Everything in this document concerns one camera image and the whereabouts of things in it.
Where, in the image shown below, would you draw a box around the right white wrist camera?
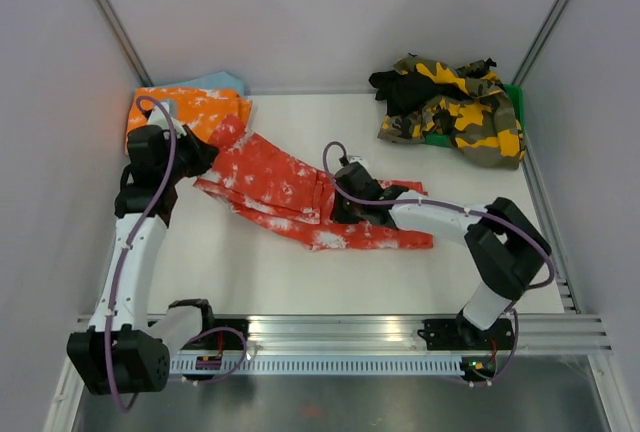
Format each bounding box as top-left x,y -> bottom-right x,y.
346,155 -> 369,168

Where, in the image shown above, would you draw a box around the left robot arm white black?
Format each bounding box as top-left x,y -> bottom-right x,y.
66,125 -> 218,395

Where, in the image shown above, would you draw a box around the black trousers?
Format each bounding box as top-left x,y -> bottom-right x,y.
368,70 -> 449,117

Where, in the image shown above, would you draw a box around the folded light blue trousers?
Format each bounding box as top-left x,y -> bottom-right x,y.
167,71 -> 246,96

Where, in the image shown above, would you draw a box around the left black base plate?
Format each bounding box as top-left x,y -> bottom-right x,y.
194,318 -> 249,354

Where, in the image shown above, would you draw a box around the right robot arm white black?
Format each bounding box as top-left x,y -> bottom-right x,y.
332,158 -> 553,348

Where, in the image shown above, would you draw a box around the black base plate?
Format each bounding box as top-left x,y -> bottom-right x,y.
194,318 -> 249,354
417,315 -> 515,352

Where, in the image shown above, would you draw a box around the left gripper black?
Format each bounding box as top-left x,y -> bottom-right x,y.
161,125 -> 218,184

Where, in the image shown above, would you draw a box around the red white tie-dye trousers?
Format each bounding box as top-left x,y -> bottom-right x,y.
194,115 -> 434,251

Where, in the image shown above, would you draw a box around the white slotted cable duct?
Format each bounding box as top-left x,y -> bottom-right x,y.
170,353 -> 498,380

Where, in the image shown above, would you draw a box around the folded orange tie-dye trousers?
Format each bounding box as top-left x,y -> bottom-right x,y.
134,86 -> 253,141

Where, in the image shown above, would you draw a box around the corner aluminium post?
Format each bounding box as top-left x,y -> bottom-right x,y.
513,0 -> 571,86
92,0 -> 153,87

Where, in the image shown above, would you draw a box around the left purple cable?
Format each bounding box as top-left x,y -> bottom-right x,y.
102,95 -> 250,413

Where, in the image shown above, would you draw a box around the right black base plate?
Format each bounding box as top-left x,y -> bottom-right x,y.
417,315 -> 515,352

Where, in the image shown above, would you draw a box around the green plastic bin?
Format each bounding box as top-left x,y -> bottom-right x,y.
424,84 -> 526,148

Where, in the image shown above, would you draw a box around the aluminium front rail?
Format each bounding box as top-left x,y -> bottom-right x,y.
67,312 -> 614,354

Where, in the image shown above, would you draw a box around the camouflage yellow green trousers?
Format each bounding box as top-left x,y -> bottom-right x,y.
377,54 -> 526,170

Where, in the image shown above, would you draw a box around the left corner aluminium post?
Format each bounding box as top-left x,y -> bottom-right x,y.
92,0 -> 153,87

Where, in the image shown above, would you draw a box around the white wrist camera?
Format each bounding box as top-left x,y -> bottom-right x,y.
147,99 -> 184,135
346,155 -> 369,168

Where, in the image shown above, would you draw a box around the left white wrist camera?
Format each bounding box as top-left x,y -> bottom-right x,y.
147,99 -> 184,135

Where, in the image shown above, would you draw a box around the right corner aluminium post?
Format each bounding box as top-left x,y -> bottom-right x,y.
513,0 -> 571,86

